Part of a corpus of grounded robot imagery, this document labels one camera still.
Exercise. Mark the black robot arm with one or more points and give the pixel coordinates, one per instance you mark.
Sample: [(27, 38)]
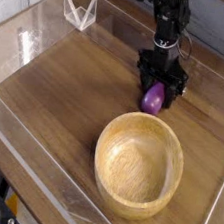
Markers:
[(172, 18)]

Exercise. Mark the clear acrylic tray walls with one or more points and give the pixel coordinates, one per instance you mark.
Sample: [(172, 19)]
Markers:
[(60, 86)]

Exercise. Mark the purple toy eggplant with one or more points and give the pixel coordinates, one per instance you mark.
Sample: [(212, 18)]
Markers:
[(153, 100)]

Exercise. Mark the black clamp with bolt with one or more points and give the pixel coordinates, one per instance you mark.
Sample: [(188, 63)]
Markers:
[(8, 216)]

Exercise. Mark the brown wooden bowl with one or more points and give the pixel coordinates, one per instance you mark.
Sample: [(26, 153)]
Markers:
[(138, 165)]

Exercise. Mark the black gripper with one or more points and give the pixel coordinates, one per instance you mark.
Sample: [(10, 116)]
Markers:
[(161, 64)]

